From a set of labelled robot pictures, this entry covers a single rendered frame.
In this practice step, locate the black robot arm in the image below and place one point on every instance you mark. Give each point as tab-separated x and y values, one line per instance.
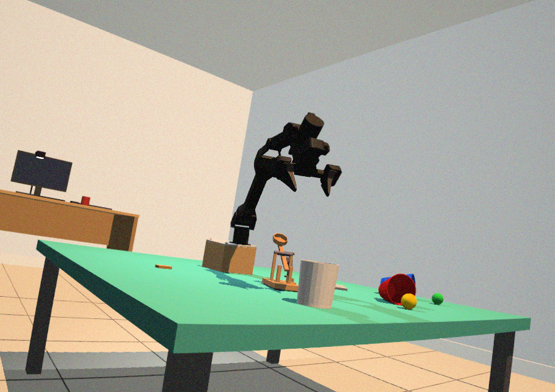
302	135

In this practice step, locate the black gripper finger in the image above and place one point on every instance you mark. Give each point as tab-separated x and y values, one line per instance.
328	181
286	175

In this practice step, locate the tan cylinder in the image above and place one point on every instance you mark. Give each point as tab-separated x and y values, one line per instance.
317	282

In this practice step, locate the red bucket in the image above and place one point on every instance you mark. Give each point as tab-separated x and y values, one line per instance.
395	287

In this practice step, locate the green ball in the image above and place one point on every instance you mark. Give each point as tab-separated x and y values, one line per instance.
437	298

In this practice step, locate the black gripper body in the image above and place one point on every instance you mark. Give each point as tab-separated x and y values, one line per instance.
306	166

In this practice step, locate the yellow ball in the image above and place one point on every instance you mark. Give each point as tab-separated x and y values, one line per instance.
408	301

